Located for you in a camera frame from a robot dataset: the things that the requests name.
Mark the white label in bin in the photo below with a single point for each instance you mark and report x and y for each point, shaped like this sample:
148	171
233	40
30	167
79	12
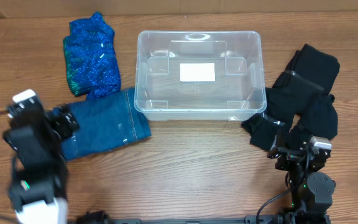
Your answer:
197	72

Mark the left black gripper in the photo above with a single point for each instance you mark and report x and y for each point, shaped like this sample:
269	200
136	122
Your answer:
59	124

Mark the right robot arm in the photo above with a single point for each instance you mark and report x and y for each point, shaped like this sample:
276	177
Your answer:
311	190

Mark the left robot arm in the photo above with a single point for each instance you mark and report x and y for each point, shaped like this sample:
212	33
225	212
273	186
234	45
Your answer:
38	189

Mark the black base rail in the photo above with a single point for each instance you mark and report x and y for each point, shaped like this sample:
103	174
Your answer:
101	217

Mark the black garment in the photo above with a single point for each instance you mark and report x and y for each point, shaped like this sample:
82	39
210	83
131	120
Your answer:
310	72

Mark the blue denim jeans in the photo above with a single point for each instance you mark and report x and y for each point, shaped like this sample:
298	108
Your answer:
105	124

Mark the small black folded cloth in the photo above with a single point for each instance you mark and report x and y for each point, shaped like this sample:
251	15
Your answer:
318	119

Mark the blue sequin cloth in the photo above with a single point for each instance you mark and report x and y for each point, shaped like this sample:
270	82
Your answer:
90	58

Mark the clear plastic storage bin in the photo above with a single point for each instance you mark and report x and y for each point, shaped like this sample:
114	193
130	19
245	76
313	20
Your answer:
237	93

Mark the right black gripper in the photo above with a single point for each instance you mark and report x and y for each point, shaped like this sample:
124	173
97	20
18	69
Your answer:
286	157

